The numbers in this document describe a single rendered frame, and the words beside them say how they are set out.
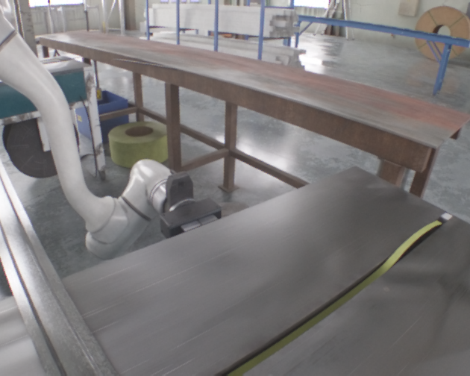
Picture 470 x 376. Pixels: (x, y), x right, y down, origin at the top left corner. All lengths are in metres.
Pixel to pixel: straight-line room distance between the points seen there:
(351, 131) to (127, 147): 1.66
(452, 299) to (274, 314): 0.26
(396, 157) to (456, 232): 0.33
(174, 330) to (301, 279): 0.19
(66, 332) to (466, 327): 0.50
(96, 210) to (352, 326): 0.62
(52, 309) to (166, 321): 0.14
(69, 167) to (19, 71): 0.22
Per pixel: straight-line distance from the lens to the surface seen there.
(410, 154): 0.95
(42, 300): 0.47
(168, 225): 0.71
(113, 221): 0.85
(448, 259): 0.63
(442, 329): 0.51
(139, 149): 2.35
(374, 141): 0.99
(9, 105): 2.00
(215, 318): 0.44
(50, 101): 0.76
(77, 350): 0.41
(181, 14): 5.65
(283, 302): 0.46
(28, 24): 6.32
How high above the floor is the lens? 1.08
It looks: 30 degrees down
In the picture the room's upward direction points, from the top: 3 degrees clockwise
